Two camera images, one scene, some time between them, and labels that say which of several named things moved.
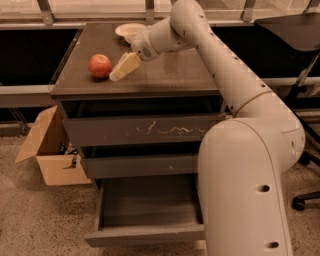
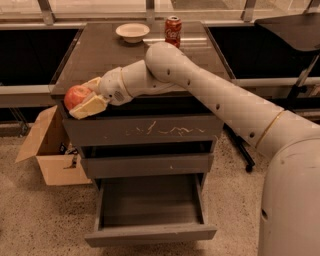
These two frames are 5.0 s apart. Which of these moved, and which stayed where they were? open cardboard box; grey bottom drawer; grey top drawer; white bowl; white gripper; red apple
Moved: white gripper; red apple
Stayed: white bowl; open cardboard box; grey top drawer; grey bottom drawer
